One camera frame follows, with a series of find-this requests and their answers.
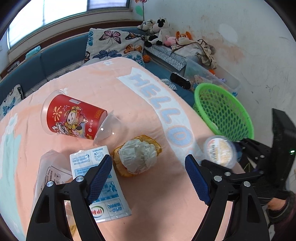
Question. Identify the beige cloth pile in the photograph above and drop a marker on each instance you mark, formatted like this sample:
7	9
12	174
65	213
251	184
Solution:
201	50

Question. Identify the red cartoon plastic cup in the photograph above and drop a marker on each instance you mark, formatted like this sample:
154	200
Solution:
68	116

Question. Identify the small orange ball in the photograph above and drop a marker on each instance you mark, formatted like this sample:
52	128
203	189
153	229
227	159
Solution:
146	58

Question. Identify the clear printed plastic bag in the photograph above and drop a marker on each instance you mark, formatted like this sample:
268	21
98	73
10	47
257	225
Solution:
54	166

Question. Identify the blue sofa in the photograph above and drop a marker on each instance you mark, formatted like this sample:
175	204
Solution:
50	63

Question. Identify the clear plastic storage box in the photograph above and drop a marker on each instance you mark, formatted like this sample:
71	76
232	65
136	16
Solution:
197	74

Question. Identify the black remote control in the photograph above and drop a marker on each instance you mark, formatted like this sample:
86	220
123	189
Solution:
181	81

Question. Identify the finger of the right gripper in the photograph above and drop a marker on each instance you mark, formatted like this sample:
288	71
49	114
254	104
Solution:
209	170
252	152

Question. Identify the clear dome cup lid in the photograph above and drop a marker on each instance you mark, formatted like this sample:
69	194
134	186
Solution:
108	128

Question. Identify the blue white milk carton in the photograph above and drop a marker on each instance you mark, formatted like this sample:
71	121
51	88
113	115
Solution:
110	204

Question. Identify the orange fox plush toy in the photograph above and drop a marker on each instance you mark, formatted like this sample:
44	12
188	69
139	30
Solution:
183	37

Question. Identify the small butterfly cushion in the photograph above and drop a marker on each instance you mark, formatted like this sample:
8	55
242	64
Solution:
14	97

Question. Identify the colourful pinwheel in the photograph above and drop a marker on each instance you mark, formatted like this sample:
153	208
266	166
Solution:
139	8

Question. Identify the person right hand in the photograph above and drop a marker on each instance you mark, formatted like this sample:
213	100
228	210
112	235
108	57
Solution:
279	202

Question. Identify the cow plush toy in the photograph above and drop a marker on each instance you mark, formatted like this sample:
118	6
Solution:
158	33

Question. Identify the teal tissue box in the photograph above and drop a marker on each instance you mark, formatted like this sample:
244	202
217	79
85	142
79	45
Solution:
32	52

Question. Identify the green plastic trash basket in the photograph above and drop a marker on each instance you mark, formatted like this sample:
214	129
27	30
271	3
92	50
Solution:
222	112

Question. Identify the window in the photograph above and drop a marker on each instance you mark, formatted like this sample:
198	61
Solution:
38	13

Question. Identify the pink plush toy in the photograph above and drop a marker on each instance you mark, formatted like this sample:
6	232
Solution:
170	41

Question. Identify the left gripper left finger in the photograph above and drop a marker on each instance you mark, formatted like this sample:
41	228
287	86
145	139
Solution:
49	220

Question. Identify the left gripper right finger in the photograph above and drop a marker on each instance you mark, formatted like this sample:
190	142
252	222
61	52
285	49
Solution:
247	220

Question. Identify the butterfly print pillow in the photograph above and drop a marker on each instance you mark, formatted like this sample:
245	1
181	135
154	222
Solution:
104	44

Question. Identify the small jelly cup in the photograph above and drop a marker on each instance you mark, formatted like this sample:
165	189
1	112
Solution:
221	151

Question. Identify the grey plush toy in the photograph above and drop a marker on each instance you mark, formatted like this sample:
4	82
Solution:
146	25

